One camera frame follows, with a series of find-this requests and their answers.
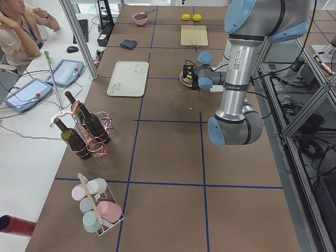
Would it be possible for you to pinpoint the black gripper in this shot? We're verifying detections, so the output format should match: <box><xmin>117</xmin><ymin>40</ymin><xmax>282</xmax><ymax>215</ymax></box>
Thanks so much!
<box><xmin>182</xmin><ymin>60</ymin><xmax>198</xmax><ymax>90</ymax></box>

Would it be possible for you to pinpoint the white round plate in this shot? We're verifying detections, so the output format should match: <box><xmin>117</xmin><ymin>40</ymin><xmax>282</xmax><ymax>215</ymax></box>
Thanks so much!
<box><xmin>179</xmin><ymin>72</ymin><xmax>197</xmax><ymax>88</ymax></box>

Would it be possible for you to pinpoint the bread slice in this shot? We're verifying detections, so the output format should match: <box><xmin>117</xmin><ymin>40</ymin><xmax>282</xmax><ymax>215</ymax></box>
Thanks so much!
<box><xmin>182</xmin><ymin>76</ymin><xmax>193</xmax><ymax>85</ymax></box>

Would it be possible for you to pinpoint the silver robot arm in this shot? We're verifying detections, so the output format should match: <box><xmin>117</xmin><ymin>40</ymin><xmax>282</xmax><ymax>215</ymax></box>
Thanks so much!
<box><xmin>179</xmin><ymin>51</ymin><xmax>228</xmax><ymax>90</ymax></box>
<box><xmin>208</xmin><ymin>1</ymin><xmax>310</xmax><ymax>145</ymax></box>

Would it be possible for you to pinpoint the white bear serving tray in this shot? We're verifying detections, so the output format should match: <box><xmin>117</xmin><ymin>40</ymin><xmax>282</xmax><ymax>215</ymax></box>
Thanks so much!
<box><xmin>107</xmin><ymin>61</ymin><xmax>149</xmax><ymax>97</ymax></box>

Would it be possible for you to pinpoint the wooden cutting board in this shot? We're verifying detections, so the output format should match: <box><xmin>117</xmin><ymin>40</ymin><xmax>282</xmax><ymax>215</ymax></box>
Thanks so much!
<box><xmin>180</xmin><ymin>25</ymin><xmax>208</xmax><ymax>47</ymax></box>

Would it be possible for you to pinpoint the yellow lemon left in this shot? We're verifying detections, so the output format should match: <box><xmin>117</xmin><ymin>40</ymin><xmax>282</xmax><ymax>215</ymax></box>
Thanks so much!
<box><xmin>181</xmin><ymin>14</ymin><xmax>191</xmax><ymax>21</ymax></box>

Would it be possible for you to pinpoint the yellow lemon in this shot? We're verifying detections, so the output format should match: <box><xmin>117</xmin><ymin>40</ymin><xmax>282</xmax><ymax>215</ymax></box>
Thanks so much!
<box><xmin>181</xmin><ymin>14</ymin><xmax>191</xmax><ymax>21</ymax></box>
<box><xmin>193</xmin><ymin>14</ymin><xmax>202</xmax><ymax>22</ymax></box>

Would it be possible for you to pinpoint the yellow lemon right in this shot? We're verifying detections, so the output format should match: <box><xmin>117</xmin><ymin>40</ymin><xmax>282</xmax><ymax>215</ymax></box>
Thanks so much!
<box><xmin>193</xmin><ymin>14</ymin><xmax>202</xmax><ymax>22</ymax></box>

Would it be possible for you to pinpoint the grey folded cloth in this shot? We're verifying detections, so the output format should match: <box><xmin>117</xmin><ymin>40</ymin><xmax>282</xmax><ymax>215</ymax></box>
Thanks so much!
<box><xmin>119</xmin><ymin>39</ymin><xmax>138</xmax><ymax>50</ymax></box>

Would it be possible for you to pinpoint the pink bowl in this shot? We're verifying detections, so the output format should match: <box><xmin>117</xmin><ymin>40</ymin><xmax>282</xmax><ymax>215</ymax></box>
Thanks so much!
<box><xmin>132</xmin><ymin>12</ymin><xmax>148</xmax><ymax>26</ymax></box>

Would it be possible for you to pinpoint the silver metal scoop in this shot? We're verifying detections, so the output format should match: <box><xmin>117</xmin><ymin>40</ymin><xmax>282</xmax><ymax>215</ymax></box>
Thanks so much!
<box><xmin>134</xmin><ymin>8</ymin><xmax>157</xmax><ymax>19</ymax></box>

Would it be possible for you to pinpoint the black keyboard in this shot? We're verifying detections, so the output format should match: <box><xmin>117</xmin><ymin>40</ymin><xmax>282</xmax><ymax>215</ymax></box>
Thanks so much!
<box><xmin>78</xmin><ymin>19</ymin><xmax>89</xmax><ymax>42</ymax></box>

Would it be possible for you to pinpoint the black computer mouse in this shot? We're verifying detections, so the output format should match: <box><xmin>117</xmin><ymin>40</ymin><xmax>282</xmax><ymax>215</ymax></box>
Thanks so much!
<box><xmin>67</xmin><ymin>46</ymin><xmax>79</xmax><ymax>54</ymax></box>

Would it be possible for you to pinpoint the blue teach pendant far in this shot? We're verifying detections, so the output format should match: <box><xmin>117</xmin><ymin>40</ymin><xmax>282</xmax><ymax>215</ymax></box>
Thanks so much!
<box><xmin>52</xmin><ymin>59</ymin><xmax>84</xmax><ymax>87</ymax></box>

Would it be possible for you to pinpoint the blue teach pendant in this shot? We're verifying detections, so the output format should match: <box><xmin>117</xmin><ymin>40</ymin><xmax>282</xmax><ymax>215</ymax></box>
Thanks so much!
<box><xmin>52</xmin><ymin>59</ymin><xmax>84</xmax><ymax>87</ymax></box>
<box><xmin>4</xmin><ymin>78</ymin><xmax>52</xmax><ymax>112</ymax></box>

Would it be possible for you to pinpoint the dark green wine bottle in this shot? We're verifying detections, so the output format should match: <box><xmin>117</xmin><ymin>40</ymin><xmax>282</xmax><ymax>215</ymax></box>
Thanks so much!
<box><xmin>54</xmin><ymin>118</ymin><xmax>91</xmax><ymax>160</ymax></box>

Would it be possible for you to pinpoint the white cup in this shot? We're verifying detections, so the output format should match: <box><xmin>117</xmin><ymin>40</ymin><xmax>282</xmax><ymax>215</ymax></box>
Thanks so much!
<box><xmin>86</xmin><ymin>178</ymin><xmax>107</xmax><ymax>194</ymax></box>

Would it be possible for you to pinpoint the white cup rack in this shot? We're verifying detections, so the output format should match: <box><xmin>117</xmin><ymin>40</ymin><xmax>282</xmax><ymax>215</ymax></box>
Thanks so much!
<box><xmin>78</xmin><ymin>173</ymin><xmax>124</xmax><ymax>236</ymax></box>

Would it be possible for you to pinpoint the pink cup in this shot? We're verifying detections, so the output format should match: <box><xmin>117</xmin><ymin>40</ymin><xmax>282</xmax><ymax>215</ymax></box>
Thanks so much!
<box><xmin>97</xmin><ymin>201</ymin><xmax>122</xmax><ymax>224</ymax></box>

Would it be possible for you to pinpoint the blue teach pendant near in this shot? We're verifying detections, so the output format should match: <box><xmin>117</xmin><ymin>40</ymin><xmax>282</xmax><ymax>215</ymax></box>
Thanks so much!
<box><xmin>4</xmin><ymin>78</ymin><xmax>52</xmax><ymax>112</ymax></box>

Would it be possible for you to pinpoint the seated person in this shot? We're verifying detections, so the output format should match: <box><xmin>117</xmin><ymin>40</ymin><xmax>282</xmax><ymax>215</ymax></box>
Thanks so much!
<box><xmin>1</xmin><ymin>0</ymin><xmax>60</xmax><ymax>73</ymax></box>

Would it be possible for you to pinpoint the mint green cup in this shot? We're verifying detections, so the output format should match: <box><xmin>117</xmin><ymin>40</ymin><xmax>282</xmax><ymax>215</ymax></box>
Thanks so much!
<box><xmin>82</xmin><ymin>210</ymin><xmax>101</xmax><ymax>233</ymax></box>

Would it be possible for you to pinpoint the red cylinder tube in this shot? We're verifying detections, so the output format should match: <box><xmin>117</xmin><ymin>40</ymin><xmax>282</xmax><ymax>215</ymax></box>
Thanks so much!
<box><xmin>1</xmin><ymin>215</ymin><xmax>36</xmax><ymax>237</ymax></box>

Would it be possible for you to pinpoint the copper wire bottle rack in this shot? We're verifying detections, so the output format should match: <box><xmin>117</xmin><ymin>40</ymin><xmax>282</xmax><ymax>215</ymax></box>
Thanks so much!
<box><xmin>77</xmin><ymin>112</ymin><xmax>111</xmax><ymax>159</ymax></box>

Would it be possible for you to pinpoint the aluminium frame post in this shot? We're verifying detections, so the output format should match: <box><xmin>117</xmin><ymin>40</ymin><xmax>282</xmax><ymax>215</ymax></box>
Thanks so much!
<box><xmin>59</xmin><ymin>0</ymin><xmax>98</xmax><ymax>80</ymax></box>

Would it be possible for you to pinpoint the grabber stick green handle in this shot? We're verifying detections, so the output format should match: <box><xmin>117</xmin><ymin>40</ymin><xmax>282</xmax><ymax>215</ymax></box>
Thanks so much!
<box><xmin>44</xmin><ymin>50</ymin><xmax>72</xmax><ymax>127</ymax></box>

